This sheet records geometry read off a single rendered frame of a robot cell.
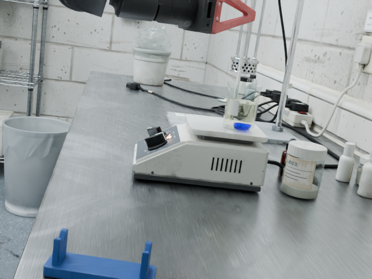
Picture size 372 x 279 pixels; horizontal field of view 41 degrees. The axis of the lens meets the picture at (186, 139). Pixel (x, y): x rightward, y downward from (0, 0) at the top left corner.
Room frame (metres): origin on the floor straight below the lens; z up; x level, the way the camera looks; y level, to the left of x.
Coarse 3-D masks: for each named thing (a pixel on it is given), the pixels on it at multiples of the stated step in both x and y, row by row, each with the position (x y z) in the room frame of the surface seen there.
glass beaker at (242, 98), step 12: (228, 84) 0.76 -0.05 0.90; (240, 84) 0.74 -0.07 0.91; (252, 84) 0.79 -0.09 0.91; (228, 96) 0.76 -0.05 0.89; (240, 96) 0.74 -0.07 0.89; (252, 96) 0.74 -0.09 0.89; (228, 108) 0.75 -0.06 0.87; (240, 108) 0.74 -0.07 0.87; (252, 108) 0.75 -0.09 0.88; (228, 120) 0.75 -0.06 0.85; (240, 120) 0.74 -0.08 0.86; (252, 120) 0.75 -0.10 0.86
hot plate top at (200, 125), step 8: (192, 120) 0.78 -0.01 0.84; (200, 120) 0.79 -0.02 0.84; (208, 120) 0.80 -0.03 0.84; (216, 120) 0.81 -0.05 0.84; (192, 128) 0.72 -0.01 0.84; (200, 128) 0.73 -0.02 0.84; (208, 128) 0.73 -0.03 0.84; (216, 128) 0.74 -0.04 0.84; (224, 128) 0.75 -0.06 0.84; (256, 128) 0.79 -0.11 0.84; (216, 136) 0.72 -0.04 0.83; (224, 136) 0.72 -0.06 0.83; (232, 136) 0.72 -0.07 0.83; (240, 136) 0.72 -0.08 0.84; (248, 136) 0.73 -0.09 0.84; (256, 136) 0.73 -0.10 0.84; (264, 136) 0.73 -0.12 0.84
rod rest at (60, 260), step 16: (64, 240) 0.42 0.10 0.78; (64, 256) 0.43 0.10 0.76; (80, 256) 0.43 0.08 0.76; (144, 256) 0.41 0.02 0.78; (48, 272) 0.40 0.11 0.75; (64, 272) 0.40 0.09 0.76; (80, 272) 0.40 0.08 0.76; (96, 272) 0.41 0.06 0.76; (112, 272) 0.41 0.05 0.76; (128, 272) 0.41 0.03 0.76; (144, 272) 0.41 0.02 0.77
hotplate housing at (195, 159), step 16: (176, 144) 0.71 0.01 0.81; (192, 144) 0.71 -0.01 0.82; (208, 144) 0.72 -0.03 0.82; (224, 144) 0.72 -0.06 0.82; (240, 144) 0.74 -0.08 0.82; (256, 144) 0.75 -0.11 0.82; (144, 160) 0.71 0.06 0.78; (160, 160) 0.71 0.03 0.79; (176, 160) 0.71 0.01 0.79; (192, 160) 0.71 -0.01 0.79; (208, 160) 0.72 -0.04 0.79; (224, 160) 0.72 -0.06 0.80; (240, 160) 0.72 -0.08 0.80; (256, 160) 0.72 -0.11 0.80; (144, 176) 0.71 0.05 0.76; (160, 176) 0.71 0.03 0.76; (176, 176) 0.71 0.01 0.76; (192, 176) 0.71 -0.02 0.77; (208, 176) 0.72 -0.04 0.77; (224, 176) 0.72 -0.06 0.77; (240, 176) 0.72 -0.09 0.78; (256, 176) 0.72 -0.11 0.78
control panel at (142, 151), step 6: (174, 126) 0.83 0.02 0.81; (168, 132) 0.80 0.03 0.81; (174, 132) 0.79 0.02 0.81; (168, 138) 0.76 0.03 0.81; (174, 138) 0.75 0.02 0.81; (138, 144) 0.80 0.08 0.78; (144, 144) 0.78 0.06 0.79; (168, 144) 0.73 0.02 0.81; (138, 150) 0.76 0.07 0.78; (144, 150) 0.75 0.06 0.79; (156, 150) 0.72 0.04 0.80; (138, 156) 0.73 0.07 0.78; (144, 156) 0.71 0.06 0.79
